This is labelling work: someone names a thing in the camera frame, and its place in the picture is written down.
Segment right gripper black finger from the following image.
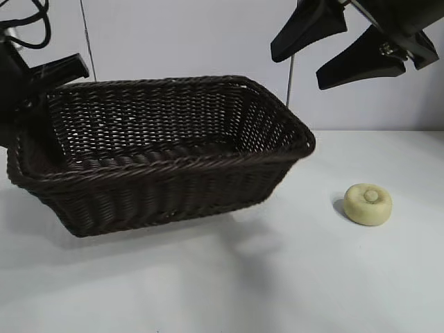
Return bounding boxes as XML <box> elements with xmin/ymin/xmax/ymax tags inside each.
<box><xmin>315</xmin><ymin>24</ymin><xmax>407</xmax><ymax>91</ymax></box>
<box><xmin>270</xmin><ymin>0</ymin><xmax>348</xmax><ymax>64</ymax></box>

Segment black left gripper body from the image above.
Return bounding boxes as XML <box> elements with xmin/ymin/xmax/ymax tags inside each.
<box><xmin>0</xmin><ymin>37</ymin><xmax>89</xmax><ymax>114</ymax></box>

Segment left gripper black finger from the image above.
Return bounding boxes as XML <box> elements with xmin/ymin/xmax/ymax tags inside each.
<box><xmin>36</xmin><ymin>92</ymin><xmax>67</xmax><ymax>157</ymax></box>
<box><xmin>0</xmin><ymin>103</ymin><xmax>27</xmax><ymax>148</ymax></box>

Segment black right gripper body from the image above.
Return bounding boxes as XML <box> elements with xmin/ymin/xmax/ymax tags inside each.
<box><xmin>341</xmin><ymin>0</ymin><xmax>444</xmax><ymax>71</ymax></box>

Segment dark brown wicker basket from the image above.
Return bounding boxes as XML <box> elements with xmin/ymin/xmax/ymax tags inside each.
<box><xmin>6</xmin><ymin>74</ymin><xmax>316</xmax><ymax>239</ymax></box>

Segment round pale yellow yolk pastry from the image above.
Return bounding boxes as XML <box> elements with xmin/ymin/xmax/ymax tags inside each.
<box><xmin>343</xmin><ymin>182</ymin><xmax>394</xmax><ymax>227</ymax></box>

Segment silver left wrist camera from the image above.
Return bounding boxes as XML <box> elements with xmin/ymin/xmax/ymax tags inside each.
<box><xmin>1</xmin><ymin>27</ymin><xmax>21</xmax><ymax>44</ymax></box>

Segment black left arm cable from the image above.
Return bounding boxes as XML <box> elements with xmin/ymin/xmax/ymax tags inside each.
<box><xmin>0</xmin><ymin>0</ymin><xmax>53</xmax><ymax>49</ymax></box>

